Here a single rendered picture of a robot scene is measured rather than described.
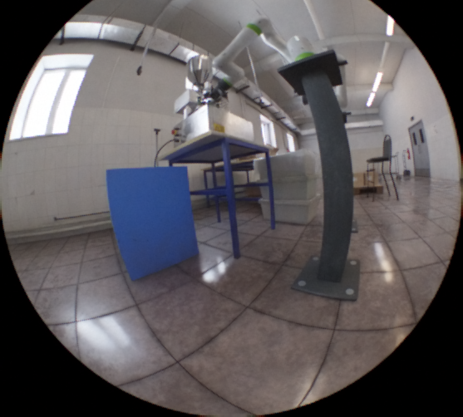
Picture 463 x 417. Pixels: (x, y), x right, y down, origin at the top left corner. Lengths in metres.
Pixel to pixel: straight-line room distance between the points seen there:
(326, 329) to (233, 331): 0.30
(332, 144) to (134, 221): 0.94
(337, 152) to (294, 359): 0.66
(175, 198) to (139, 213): 0.24
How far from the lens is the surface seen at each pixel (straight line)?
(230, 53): 1.00
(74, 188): 2.35
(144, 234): 0.83
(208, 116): 1.00
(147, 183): 0.82
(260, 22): 1.11
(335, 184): 0.55
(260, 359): 0.50
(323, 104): 0.61
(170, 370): 0.53
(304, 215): 1.40
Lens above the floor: 0.48
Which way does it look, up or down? 2 degrees down
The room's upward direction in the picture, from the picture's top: 6 degrees counter-clockwise
